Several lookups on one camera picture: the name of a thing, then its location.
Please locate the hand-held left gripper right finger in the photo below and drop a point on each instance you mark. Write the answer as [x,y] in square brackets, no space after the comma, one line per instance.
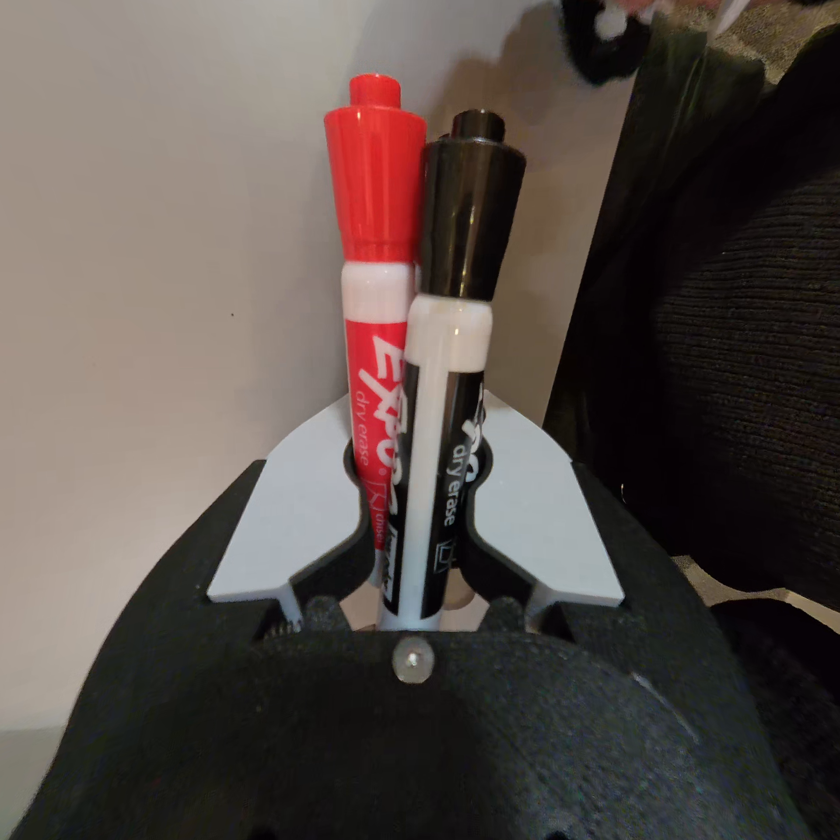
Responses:
[544,525]

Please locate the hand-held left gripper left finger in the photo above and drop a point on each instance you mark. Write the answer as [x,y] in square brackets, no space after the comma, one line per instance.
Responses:
[289,525]

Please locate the red dry erase marker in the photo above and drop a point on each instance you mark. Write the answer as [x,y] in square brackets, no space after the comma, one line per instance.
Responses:
[374,197]

